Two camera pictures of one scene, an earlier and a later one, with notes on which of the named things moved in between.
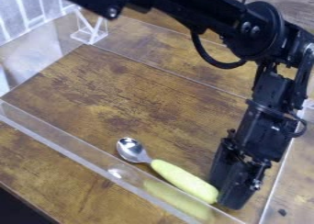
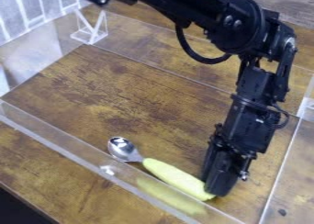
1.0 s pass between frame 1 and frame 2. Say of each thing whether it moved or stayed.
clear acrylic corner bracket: stayed
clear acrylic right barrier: stayed
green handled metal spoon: moved
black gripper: moved
